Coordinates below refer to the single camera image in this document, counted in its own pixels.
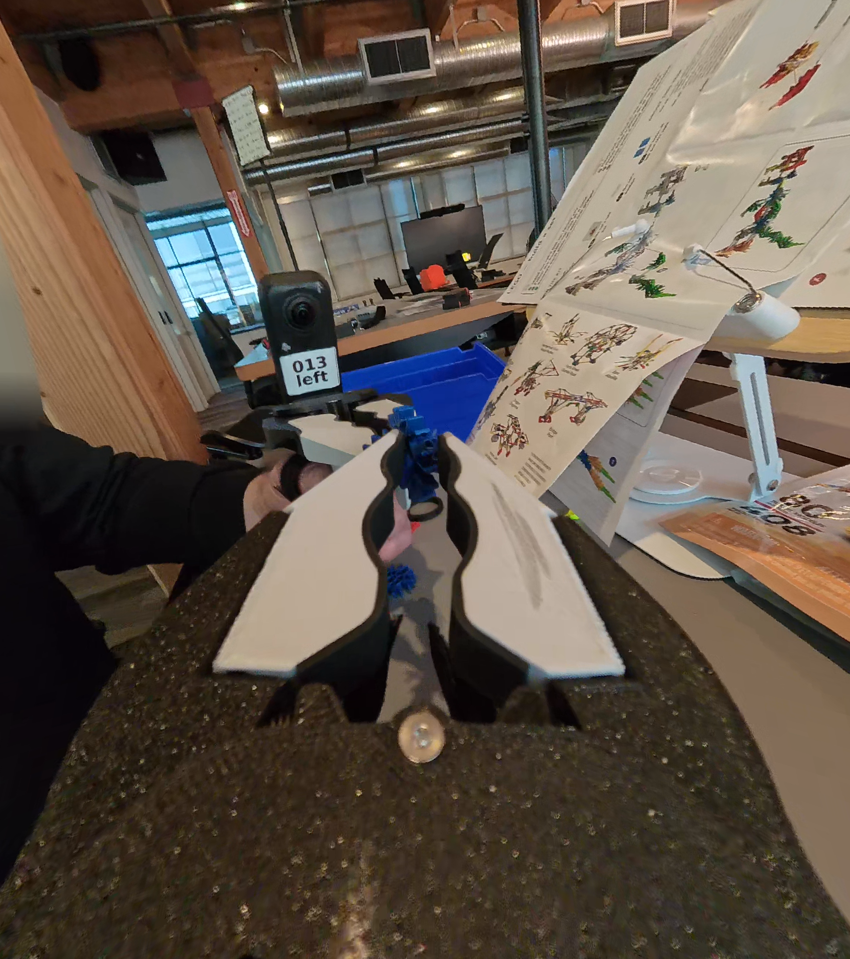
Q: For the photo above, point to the red wall sign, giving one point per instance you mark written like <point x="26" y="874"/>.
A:
<point x="239" y="212"/>

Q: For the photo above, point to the hanging white board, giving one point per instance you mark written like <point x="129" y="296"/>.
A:
<point x="246" y="126"/>

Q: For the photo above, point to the blue plastic bin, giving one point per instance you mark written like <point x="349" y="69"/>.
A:
<point x="440" y="382"/>

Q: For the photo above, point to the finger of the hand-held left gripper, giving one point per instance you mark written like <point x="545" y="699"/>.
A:
<point x="331" y="442"/>
<point x="374" y="413"/>

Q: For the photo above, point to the wooden work table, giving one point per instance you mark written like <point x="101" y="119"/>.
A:
<point x="395" y="322"/>

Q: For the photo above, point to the large window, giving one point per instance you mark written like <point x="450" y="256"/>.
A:
<point x="200" y="266"/>

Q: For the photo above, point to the person's left hand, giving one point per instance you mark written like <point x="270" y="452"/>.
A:
<point x="263" y="498"/>

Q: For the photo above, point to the white book stand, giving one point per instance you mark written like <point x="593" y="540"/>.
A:
<point x="758" y="419"/>

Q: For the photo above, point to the black steel column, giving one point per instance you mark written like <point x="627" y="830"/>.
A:
<point x="536" y="112"/>

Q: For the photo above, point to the blue snowflake toy connector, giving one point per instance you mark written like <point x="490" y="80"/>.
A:
<point x="416" y="453"/>
<point x="398" y="581"/>

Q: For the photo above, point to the black wall screen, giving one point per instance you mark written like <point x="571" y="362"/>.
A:
<point x="132" y="157"/>

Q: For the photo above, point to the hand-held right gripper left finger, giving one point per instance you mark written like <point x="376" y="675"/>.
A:
<point x="297" y="592"/>

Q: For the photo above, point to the printed toy set bag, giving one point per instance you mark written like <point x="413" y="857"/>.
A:
<point x="807" y="569"/>

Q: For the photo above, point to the orange plastic object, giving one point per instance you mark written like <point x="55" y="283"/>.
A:
<point x="432" y="277"/>

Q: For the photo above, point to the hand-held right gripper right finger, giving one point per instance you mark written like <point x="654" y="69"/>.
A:
<point x="537" y="599"/>

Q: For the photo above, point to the white air vent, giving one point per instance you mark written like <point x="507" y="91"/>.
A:
<point x="643" y="19"/>
<point x="397" y="56"/>

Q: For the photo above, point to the black monitor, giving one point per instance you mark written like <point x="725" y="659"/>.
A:
<point x="443" y="234"/>

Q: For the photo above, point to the silver air duct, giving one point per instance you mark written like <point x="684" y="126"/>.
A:
<point x="395" y="139"/>
<point x="485" y="64"/>

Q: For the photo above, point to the toy instruction booklet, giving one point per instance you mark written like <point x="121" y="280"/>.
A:
<point x="694" y="150"/>

